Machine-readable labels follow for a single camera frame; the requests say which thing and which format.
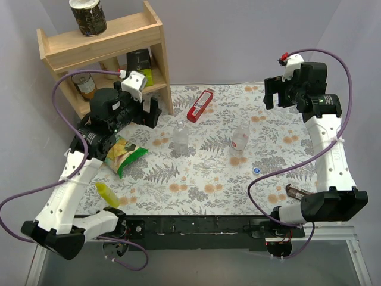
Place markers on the dark can on shelf top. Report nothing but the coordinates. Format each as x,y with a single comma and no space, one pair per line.
89,16

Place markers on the green Chuba chips bag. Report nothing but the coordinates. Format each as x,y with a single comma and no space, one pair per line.
122,154

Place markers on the yellow bottle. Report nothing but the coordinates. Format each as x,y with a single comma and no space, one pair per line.
107,194

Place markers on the black and green box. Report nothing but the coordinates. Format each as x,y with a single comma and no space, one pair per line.
140,61

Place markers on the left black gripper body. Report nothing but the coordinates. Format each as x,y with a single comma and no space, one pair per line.
143,114

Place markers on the clear bottle with red label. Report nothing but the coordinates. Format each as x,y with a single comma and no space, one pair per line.
239,139

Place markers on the red rectangular box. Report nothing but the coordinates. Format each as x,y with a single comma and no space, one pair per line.
200,105

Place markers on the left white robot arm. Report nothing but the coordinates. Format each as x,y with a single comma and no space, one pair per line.
56,228

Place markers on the cream cylindrical container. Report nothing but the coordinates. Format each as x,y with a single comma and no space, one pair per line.
110,65

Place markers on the wooden shelf unit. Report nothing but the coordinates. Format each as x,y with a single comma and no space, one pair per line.
70,51

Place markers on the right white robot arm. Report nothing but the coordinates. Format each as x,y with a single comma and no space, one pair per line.
337,198

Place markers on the tin can on lower shelf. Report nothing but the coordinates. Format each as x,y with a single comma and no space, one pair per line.
85,85

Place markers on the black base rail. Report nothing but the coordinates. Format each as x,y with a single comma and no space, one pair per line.
203,232

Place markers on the brown chocolate bar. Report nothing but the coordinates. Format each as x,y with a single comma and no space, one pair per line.
295,193

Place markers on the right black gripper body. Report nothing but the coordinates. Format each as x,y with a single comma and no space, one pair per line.
281,91

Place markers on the floral table mat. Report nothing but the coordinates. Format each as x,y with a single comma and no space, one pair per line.
164,182

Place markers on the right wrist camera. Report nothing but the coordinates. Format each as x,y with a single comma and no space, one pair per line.
290,63

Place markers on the clear plastic bottle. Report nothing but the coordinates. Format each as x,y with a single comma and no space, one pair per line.
180,137

